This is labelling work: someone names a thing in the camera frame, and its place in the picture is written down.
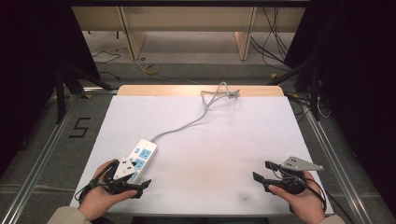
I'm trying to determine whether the person's right hand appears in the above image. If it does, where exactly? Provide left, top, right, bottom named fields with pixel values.
left=267, top=171, right=327, bottom=224

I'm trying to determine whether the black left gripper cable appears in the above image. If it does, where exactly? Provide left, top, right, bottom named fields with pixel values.
left=74, top=161, right=109, bottom=205

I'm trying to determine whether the person's left hand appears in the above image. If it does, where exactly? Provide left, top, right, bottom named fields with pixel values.
left=78, top=159, right=138, bottom=222

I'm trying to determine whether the thin black floor cable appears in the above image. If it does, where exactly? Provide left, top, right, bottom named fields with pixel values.
left=91, top=49, right=123, bottom=81

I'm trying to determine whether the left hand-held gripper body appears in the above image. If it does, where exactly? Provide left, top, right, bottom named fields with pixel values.
left=103, top=156, right=138, bottom=196

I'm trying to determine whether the bundle of black cables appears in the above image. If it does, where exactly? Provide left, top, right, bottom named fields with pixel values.
left=249, top=7, right=292, bottom=70

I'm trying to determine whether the white power strip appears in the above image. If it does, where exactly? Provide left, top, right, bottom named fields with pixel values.
left=125, top=138, right=159, bottom=185

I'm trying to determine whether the white table mat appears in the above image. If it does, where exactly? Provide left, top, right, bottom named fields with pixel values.
left=69, top=94, right=334, bottom=217

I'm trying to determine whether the grey power strip cable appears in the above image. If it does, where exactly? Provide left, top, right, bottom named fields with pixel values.
left=149, top=81, right=241, bottom=144

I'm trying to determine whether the beige wooden shelf unit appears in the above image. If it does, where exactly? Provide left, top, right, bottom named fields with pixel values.
left=71, top=6, right=306, bottom=62

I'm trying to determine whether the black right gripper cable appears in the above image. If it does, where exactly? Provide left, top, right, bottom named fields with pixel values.
left=292, top=175, right=357, bottom=224

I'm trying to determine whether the black metal stand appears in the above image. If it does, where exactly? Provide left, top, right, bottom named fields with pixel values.
left=53, top=65, right=114, bottom=125
left=266, top=57, right=322, bottom=122

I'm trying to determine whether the aluminium floor rail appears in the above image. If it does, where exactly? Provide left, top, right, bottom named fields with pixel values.
left=0, top=92, right=82, bottom=224
left=301, top=106, right=376, bottom=224

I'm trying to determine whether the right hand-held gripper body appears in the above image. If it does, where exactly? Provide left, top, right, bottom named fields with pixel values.
left=270, top=156, right=325, bottom=196

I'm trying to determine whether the dark curtain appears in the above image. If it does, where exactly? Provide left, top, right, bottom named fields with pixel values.
left=0, top=0, right=101, bottom=178
left=283, top=0, right=396, bottom=218

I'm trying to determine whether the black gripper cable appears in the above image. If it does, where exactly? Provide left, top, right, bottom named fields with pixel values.
left=292, top=175, right=357, bottom=224
left=74, top=161, right=109, bottom=205

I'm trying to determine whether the yellow tape roll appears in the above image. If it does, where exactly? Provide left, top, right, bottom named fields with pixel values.
left=144, top=63, right=161, bottom=77

